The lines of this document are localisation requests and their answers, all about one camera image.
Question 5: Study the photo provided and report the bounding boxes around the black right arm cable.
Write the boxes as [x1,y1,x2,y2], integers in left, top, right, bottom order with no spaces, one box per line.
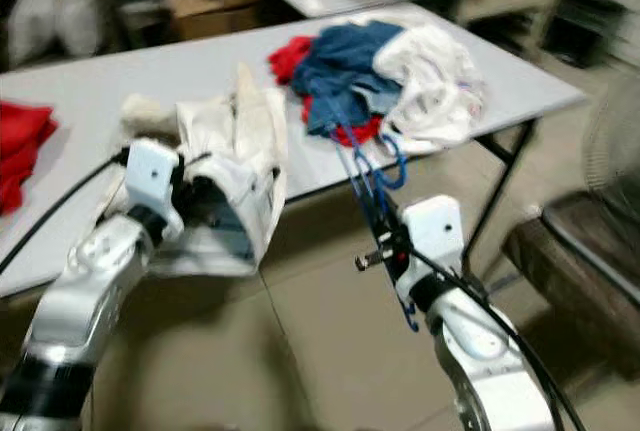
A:
[415,246,591,431]

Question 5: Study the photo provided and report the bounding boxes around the black table leg frame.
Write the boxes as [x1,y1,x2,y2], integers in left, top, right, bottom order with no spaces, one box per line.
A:
[460,116,536,272]

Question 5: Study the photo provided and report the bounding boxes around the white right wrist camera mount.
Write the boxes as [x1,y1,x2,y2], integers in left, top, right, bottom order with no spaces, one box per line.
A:
[395,194,466,302]

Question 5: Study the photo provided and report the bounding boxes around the white pillow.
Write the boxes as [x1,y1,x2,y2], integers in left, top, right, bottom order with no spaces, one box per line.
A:
[5,0,61,67]
[55,0,106,57]

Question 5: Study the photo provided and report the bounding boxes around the blue denim garment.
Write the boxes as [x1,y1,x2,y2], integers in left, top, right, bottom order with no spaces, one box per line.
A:
[300,21,406,137]

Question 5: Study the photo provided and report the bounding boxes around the crumpled white patterned garment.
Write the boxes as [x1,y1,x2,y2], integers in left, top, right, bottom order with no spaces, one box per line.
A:
[372,23,486,157]

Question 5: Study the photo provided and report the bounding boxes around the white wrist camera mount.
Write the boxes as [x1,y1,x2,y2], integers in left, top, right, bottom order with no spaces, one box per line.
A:
[125,139,183,214]
[395,194,466,302]

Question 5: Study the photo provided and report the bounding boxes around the open brown cardboard box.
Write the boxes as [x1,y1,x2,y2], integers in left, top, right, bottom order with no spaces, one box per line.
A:
[165,0,266,42]

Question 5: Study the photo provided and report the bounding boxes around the plain red shirt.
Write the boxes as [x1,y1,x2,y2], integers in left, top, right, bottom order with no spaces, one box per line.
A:
[0,101,58,214]

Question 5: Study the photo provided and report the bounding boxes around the dark brown bench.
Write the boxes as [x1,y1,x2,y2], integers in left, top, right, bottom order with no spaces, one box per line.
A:
[500,191,640,352]

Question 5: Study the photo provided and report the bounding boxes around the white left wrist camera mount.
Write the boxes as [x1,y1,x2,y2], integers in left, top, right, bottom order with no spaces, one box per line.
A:
[125,139,183,214]

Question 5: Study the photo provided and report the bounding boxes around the blue clothes hanger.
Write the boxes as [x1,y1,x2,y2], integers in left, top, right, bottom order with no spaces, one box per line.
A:
[335,101,421,332]

